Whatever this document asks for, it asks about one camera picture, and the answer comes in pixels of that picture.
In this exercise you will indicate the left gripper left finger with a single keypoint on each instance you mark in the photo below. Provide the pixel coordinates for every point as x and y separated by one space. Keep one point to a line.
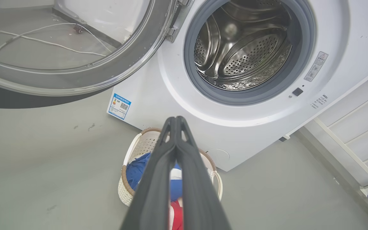
153 191

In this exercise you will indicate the grey warning sticker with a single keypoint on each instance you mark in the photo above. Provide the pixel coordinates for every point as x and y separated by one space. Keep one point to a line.
316 66

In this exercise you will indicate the red white-striped garment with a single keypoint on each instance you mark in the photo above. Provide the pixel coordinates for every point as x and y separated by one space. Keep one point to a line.
177 214

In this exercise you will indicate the blue energy label sticker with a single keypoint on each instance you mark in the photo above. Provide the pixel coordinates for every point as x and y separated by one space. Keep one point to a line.
119 106

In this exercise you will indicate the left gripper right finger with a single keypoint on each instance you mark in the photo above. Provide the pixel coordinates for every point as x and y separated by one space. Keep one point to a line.
196 191

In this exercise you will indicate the white metal rack frame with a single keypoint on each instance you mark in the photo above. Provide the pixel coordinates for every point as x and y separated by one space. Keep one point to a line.
347 147

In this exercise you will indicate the round black glass washer door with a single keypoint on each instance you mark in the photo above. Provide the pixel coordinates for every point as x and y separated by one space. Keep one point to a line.
59 86

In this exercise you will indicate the white front-load washing machine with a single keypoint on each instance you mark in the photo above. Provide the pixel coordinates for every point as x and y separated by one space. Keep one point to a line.
251 127

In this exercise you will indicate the metal washer door hinge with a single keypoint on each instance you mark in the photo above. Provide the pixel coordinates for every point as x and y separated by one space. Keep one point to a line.
172 32

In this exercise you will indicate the blue white-striped garment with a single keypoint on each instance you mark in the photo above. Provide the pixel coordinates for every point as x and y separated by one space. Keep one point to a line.
137 172

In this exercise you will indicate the perforated steel washer drum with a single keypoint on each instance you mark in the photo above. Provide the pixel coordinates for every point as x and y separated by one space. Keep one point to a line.
244 48

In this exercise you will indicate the round white filter cover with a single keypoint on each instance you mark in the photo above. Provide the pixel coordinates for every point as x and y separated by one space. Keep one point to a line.
219 156

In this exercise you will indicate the black door latch socket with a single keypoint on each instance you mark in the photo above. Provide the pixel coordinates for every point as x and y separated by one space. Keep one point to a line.
297 92

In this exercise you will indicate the small black caster wheel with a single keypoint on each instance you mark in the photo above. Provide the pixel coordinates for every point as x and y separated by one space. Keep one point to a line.
78 29

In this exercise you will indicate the white woven-rim laundry basket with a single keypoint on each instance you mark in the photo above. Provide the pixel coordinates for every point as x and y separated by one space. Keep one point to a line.
139 143

